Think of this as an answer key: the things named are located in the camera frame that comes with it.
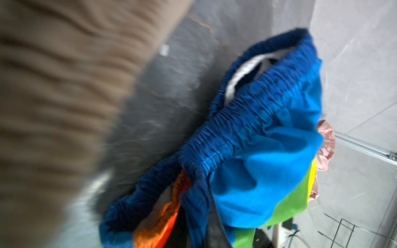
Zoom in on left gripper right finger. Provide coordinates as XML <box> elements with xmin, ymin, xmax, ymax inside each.
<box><xmin>203</xmin><ymin>191</ymin><xmax>232</xmax><ymax>248</ymax></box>

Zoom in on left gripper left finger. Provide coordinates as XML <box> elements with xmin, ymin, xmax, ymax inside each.
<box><xmin>164</xmin><ymin>207</ymin><xmax>191</xmax><ymax>248</ymax></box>

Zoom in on rainbow striped shorts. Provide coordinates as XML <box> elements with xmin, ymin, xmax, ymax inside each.
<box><xmin>99</xmin><ymin>29</ymin><xmax>323</xmax><ymax>248</ymax></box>

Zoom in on beige shorts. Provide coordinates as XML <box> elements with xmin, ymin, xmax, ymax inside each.
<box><xmin>1</xmin><ymin>1</ymin><xmax>192</xmax><ymax>248</ymax></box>

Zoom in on pink shorts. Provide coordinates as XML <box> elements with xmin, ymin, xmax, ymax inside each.
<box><xmin>308</xmin><ymin>120</ymin><xmax>336</xmax><ymax>201</ymax></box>

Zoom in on black wire hook rack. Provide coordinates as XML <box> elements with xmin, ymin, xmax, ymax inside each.
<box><xmin>317</xmin><ymin>213</ymin><xmax>397</xmax><ymax>248</ymax></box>

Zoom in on aluminium frame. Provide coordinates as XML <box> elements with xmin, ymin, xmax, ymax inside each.
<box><xmin>335</xmin><ymin>132</ymin><xmax>397</xmax><ymax>166</ymax></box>

